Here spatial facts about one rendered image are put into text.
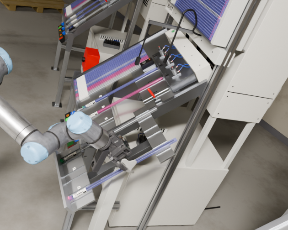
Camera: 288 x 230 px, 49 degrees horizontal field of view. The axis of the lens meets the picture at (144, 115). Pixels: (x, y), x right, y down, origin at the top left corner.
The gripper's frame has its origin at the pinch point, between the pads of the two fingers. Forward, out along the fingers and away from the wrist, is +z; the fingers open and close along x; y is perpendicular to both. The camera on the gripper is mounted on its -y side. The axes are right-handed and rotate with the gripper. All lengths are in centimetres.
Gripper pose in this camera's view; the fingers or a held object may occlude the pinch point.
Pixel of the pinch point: (128, 166)
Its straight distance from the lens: 131.4
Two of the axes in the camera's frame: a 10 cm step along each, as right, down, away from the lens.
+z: 5.3, 5.3, 6.7
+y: 7.8, -6.1, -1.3
